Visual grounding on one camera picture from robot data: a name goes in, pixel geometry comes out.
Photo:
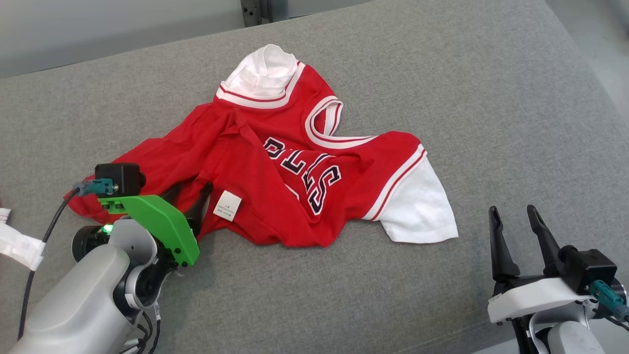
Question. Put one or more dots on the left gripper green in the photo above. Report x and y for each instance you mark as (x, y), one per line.
(167, 226)

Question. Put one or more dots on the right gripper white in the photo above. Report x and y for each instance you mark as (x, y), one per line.
(530, 297)

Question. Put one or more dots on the red white basketball jersey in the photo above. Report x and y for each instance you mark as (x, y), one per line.
(245, 167)

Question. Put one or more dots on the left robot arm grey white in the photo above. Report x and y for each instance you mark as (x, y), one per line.
(78, 295)

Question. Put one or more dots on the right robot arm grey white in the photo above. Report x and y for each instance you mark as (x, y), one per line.
(570, 339)

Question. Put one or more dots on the white cloth strip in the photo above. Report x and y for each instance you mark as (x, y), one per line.
(19, 246)

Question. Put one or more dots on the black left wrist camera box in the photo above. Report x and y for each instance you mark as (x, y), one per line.
(120, 178)

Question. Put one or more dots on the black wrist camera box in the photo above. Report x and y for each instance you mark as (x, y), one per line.
(592, 270)
(120, 178)

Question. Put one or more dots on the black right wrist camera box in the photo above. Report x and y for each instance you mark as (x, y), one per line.
(592, 270)

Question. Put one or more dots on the black perforated metal bracket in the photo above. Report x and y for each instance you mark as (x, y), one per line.
(250, 12)

